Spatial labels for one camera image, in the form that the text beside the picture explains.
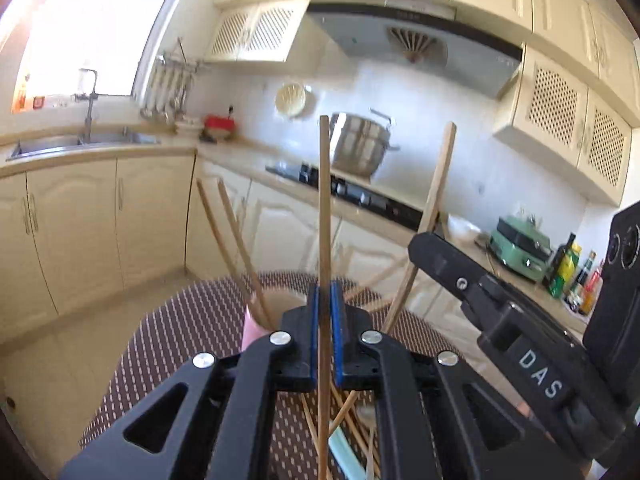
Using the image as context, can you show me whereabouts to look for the steel kitchen faucet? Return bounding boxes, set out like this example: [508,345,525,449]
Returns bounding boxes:
[73,67,99,144]

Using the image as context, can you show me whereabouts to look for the black gas stove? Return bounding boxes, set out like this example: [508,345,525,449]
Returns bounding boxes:
[265,162,423,232]

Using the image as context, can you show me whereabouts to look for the grey range hood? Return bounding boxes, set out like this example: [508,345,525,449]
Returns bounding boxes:
[307,2,523,98]

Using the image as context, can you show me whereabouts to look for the cream round strainer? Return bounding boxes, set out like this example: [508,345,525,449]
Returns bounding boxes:
[274,82,311,118]

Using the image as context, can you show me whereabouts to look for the green yellow bottle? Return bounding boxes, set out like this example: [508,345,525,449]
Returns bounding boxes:
[548,242,582,299]

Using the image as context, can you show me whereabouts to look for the red kitchen container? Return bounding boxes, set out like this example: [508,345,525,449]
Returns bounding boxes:
[203,115,235,141]

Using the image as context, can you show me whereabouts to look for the pink utensil cup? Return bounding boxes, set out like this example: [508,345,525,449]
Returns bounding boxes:
[240,286,307,354]

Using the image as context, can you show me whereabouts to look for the stainless steel sink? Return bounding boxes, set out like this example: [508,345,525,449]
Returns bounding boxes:
[6,128,160,162]

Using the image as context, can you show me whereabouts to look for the window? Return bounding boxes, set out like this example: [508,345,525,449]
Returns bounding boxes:
[1,0,165,114]

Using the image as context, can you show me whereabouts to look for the wall utensil rack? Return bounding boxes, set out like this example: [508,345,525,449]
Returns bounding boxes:
[140,37,204,125]

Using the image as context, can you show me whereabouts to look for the mint green handled utensil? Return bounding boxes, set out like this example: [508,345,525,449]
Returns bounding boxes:
[329,428,378,480]

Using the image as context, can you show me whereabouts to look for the stainless steel steamer pot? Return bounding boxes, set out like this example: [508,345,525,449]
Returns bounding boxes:
[329,108,400,180]

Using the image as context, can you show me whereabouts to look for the green electric cooker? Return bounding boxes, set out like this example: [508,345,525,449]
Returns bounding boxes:
[488,216,551,283]

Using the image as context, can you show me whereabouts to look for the dark oil bottle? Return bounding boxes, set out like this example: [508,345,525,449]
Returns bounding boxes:
[542,232,576,287]

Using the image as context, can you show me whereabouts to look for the wooden chopstick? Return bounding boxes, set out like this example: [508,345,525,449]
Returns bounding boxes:
[317,115,331,479]
[382,122,457,334]

